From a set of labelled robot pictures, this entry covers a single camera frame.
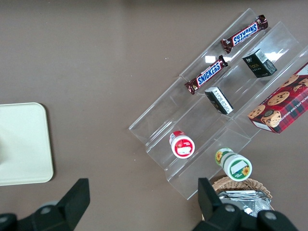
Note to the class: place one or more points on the light tan wicker basket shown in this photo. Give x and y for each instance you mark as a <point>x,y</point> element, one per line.
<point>260,186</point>

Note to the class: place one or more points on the Snickers chocolate bar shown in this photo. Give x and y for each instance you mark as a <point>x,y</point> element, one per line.
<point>244,34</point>
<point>208,74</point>

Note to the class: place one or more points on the clear acrylic stepped shelf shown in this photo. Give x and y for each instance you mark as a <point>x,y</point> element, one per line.
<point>192,115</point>

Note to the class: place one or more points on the red tartan cookie box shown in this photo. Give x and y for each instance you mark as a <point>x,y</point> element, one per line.
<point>284,106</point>

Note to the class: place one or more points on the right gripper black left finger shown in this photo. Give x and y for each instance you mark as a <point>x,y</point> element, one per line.
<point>69,207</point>

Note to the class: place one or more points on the small black carton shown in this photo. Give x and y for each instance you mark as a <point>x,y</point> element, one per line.
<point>258,65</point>
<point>219,100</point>

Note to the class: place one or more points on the red lidded jar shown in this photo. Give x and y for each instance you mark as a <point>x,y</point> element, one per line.
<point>183,146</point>

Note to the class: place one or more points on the green sunflower lidded jar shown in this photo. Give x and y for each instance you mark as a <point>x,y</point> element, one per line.
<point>237,167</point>

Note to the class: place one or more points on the beige plastic tray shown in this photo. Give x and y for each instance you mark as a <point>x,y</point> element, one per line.
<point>26,144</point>

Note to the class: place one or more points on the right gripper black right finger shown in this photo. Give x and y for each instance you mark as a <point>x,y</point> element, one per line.
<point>216,219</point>

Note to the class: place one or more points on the silver foil packet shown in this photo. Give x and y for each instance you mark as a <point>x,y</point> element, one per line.
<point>250,202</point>

